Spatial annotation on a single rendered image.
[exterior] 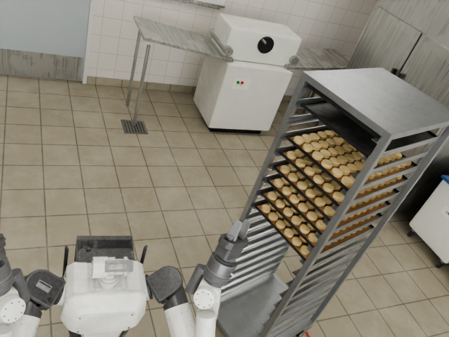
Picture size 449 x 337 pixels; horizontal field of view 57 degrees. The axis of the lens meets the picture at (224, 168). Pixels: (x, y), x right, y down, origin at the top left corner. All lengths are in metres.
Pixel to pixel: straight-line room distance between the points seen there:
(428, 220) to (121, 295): 3.47
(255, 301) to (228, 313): 0.23
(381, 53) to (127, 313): 3.76
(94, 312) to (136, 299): 0.14
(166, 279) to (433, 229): 3.30
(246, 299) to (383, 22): 3.06
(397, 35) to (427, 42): 0.36
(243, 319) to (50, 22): 3.50
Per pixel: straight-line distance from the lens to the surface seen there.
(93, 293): 1.44
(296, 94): 1.88
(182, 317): 1.50
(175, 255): 3.24
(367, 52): 4.73
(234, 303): 2.92
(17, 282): 1.27
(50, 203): 3.48
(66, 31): 4.88
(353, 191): 1.77
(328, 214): 1.94
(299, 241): 2.13
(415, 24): 4.45
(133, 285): 1.47
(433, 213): 4.39
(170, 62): 5.16
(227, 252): 1.26
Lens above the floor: 2.41
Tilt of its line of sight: 35 degrees down
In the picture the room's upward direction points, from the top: 20 degrees clockwise
